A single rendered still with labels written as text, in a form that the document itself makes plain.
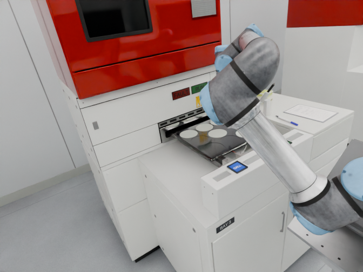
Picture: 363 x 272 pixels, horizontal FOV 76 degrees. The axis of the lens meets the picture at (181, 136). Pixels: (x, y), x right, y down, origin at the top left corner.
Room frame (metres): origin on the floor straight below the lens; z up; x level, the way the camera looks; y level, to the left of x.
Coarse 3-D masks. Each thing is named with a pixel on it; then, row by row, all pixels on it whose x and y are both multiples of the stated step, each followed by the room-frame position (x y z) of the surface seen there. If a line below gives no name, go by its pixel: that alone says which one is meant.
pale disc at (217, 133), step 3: (216, 129) 1.18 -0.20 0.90; (219, 129) 1.17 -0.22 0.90; (210, 132) 1.15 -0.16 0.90; (213, 132) 1.14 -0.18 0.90; (216, 132) 1.14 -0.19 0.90; (219, 132) 1.13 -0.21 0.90; (222, 132) 1.13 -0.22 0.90; (225, 132) 1.12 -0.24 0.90; (210, 135) 1.11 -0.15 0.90; (213, 135) 1.11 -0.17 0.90; (216, 135) 1.10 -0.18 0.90; (219, 135) 1.10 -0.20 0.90; (222, 135) 1.09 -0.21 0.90
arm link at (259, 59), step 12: (252, 24) 0.98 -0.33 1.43; (240, 36) 0.96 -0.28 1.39; (252, 36) 0.80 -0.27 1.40; (240, 48) 0.91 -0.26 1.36; (252, 48) 0.61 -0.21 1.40; (264, 48) 0.60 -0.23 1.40; (276, 48) 0.62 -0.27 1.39; (240, 60) 0.59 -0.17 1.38; (252, 60) 0.58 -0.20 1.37; (264, 60) 0.58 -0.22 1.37; (276, 60) 0.59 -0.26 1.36; (252, 72) 0.56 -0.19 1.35; (264, 72) 0.56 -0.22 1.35; (276, 72) 0.60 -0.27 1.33; (264, 84) 0.57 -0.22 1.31
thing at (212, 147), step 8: (208, 120) 1.31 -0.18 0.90; (192, 128) 1.23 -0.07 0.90; (216, 128) 1.19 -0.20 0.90; (224, 128) 1.17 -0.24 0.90; (232, 128) 1.16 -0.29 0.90; (200, 136) 1.12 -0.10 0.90; (208, 136) 1.11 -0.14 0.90; (224, 136) 1.08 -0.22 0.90; (232, 136) 1.07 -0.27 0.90; (192, 144) 1.05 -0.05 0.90; (200, 144) 1.04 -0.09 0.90; (208, 144) 1.03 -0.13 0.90; (216, 144) 1.01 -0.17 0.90; (224, 144) 1.00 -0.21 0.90; (232, 144) 0.99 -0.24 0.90; (208, 152) 0.95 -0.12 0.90; (216, 152) 0.94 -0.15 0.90
